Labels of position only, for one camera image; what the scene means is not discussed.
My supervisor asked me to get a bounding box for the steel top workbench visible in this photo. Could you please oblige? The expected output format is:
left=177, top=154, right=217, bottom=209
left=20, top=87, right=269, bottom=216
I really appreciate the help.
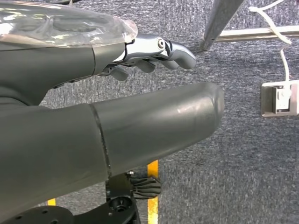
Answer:
left=199, top=0, right=299, bottom=52

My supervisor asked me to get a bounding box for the yellow floor tape square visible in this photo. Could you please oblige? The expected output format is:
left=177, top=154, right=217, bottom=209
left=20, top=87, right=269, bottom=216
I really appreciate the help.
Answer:
left=47, top=160, right=159, bottom=224

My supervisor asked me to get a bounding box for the metal floor socket box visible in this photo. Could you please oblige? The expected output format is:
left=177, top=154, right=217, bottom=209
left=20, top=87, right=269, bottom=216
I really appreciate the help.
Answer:
left=261, top=79, right=299, bottom=118

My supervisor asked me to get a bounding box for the white cable tangle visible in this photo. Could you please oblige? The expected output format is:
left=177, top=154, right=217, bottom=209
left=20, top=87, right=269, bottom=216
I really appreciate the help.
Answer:
left=248, top=0, right=292, bottom=83

